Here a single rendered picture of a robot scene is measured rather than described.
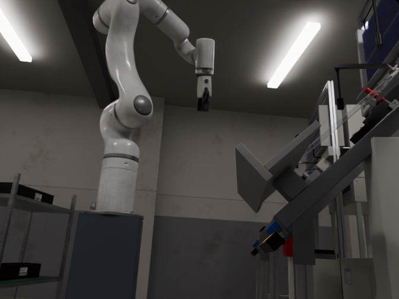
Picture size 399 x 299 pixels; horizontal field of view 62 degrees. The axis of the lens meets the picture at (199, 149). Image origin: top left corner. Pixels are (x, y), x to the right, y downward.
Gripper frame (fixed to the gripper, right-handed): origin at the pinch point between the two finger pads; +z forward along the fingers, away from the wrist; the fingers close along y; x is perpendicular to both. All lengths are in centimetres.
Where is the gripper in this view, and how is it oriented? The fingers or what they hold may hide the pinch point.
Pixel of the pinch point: (202, 109)
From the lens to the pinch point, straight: 156.0
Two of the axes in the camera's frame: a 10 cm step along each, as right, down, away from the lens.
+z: -0.4, 9.9, 1.2
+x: -9.7, -0.1, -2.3
